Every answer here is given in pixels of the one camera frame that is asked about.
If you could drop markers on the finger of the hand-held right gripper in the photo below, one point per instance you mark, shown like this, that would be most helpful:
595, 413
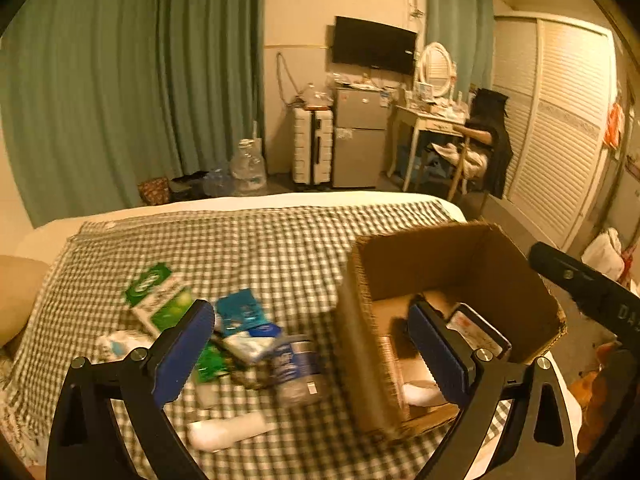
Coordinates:
565, 275

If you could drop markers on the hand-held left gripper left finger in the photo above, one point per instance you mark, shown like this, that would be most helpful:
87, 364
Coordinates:
182, 355

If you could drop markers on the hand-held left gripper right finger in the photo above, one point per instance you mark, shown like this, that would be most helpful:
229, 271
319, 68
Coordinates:
437, 350

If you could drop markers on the green foil packet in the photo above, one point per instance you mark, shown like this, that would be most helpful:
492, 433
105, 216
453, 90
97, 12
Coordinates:
210, 365

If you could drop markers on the brown cardboard box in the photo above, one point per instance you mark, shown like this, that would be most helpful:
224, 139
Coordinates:
370, 370

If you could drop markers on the white plastic tube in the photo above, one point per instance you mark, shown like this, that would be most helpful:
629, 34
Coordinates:
225, 430

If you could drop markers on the white plastic bag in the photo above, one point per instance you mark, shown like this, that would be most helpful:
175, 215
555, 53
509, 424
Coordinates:
602, 255

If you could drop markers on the white soft item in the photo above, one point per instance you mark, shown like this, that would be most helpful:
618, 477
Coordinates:
422, 394

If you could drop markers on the rectangular tin case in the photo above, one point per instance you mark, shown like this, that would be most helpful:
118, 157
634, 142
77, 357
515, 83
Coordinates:
480, 330

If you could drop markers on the crumpled white wipes pack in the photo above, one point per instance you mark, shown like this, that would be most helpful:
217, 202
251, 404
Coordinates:
120, 347

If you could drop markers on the green white medicine box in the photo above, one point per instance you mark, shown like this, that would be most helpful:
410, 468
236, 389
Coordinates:
155, 290

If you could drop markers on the blue foil packet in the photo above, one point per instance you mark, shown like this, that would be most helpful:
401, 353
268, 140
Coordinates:
240, 310

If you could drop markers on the orange plush toy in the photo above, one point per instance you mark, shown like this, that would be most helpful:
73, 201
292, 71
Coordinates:
590, 390

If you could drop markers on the clear bottle with blue label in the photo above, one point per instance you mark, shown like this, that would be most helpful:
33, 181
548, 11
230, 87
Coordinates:
297, 370

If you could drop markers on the green white checked cloth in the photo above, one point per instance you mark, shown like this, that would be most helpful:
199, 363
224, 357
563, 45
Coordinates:
250, 250

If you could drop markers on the chair with black clothes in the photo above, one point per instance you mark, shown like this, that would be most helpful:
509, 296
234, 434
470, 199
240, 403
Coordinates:
495, 150

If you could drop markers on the white louvred wardrobe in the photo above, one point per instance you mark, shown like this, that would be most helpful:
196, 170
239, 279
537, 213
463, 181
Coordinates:
565, 125

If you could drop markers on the wooden chair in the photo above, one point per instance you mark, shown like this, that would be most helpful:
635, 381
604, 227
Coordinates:
462, 160

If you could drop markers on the orange hanging garment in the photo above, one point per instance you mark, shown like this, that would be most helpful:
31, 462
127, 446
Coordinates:
614, 125

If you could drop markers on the patterned bag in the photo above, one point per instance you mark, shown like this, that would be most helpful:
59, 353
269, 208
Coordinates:
154, 191

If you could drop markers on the beige pillow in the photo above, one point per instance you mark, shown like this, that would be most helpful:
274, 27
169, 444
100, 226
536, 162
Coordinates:
20, 295

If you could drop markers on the large clear water jug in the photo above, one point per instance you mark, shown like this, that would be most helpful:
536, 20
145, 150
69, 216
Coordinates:
247, 167

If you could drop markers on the white vanity table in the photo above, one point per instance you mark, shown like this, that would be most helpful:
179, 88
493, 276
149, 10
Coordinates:
425, 122

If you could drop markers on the grey mini fridge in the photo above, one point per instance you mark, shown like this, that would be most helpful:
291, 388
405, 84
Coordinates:
360, 135

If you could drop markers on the white suitcase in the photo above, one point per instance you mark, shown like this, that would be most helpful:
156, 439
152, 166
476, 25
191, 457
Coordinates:
312, 145

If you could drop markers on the oval white mirror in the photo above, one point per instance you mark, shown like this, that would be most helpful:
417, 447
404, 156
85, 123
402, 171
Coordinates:
436, 70

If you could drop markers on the wide green curtain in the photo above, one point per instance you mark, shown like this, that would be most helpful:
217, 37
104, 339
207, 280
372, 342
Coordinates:
125, 85

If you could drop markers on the narrow green curtain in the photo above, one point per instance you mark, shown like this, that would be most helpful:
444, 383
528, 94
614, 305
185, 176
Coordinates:
450, 10

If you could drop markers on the black wall television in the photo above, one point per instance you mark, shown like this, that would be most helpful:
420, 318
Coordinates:
375, 45

